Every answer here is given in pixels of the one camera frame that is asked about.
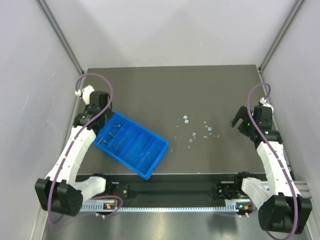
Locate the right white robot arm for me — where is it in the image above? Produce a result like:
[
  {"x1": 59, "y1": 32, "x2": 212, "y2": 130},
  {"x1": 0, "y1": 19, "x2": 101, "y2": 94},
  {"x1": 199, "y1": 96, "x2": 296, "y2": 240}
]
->
[{"x1": 229, "y1": 103, "x2": 313, "y2": 235}]

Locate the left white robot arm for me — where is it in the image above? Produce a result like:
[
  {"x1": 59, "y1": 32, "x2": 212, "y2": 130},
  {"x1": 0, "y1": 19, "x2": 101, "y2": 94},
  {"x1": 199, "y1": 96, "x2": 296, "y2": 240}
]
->
[{"x1": 34, "y1": 85, "x2": 114, "y2": 217}]

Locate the blue compartment bin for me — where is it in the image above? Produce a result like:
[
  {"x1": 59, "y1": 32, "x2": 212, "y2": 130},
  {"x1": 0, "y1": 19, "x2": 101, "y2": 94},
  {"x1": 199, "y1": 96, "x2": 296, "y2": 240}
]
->
[{"x1": 93, "y1": 111, "x2": 169, "y2": 180}]

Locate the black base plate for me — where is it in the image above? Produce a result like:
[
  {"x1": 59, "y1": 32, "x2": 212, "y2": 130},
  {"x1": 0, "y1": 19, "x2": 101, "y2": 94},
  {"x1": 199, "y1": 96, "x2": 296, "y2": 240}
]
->
[{"x1": 108, "y1": 182, "x2": 239, "y2": 200}]

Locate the slotted cable duct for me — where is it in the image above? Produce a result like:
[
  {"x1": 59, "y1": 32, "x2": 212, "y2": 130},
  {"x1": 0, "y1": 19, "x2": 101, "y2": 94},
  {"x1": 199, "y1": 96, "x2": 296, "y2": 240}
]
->
[{"x1": 79, "y1": 199, "x2": 253, "y2": 213}]

